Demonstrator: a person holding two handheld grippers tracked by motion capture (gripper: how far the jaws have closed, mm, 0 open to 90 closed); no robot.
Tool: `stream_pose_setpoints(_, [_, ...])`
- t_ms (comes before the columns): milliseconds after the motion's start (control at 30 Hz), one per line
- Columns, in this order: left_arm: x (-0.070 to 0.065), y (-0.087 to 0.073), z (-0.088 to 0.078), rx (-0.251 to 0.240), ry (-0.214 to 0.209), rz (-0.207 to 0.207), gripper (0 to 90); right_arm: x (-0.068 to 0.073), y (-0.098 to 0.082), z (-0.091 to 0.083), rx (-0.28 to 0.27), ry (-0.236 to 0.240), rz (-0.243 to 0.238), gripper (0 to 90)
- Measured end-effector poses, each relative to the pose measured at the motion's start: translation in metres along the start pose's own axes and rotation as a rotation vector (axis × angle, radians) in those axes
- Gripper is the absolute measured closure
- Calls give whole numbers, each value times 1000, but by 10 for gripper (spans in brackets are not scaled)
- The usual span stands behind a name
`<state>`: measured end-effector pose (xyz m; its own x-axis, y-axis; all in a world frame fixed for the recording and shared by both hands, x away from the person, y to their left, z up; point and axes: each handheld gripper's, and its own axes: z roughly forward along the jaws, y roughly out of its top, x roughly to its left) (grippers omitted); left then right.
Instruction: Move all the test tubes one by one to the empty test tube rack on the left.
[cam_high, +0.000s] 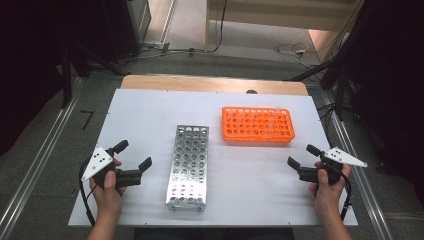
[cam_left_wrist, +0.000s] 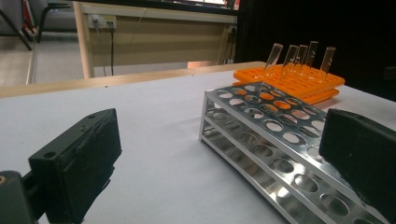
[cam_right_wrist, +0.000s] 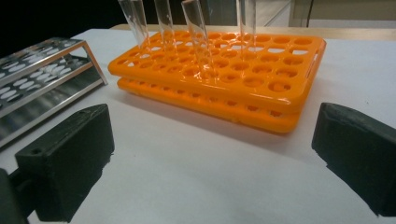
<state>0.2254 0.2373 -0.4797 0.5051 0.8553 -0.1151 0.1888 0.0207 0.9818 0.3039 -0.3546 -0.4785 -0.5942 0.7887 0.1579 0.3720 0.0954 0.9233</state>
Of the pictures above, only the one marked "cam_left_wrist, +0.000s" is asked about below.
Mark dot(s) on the narrow metal floor rail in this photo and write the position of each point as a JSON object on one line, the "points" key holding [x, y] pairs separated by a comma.
{"points": [[32, 62]]}

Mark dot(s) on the white wall socket strip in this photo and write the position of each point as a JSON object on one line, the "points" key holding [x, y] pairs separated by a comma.
{"points": [[101, 21]]}

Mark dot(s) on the clear glass test tube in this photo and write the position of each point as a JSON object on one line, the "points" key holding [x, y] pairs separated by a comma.
{"points": [[274, 55], [290, 58], [302, 54], [312, 51], [327, 59]]}

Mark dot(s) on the shiny metal test tube rack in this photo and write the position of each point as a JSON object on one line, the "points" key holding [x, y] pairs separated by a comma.
{"points": [[258, 130]]}

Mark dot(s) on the black-legged chair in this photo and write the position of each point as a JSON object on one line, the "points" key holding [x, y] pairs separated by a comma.
{"points": [[46, 14]]}

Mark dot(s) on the dark curtain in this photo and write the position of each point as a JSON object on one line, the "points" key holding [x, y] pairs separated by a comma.
{"points": [[311, 25]]}

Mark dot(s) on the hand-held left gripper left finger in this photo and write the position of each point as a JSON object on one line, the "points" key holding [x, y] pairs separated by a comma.
{"points": [[77, 161]]}

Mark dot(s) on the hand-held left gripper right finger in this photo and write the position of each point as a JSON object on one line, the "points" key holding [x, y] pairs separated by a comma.
{"points": [[364, 155]]}

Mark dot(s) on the orange plastic test tube rack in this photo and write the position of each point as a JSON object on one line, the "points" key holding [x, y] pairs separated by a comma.
{"points": [[311, 85]]}

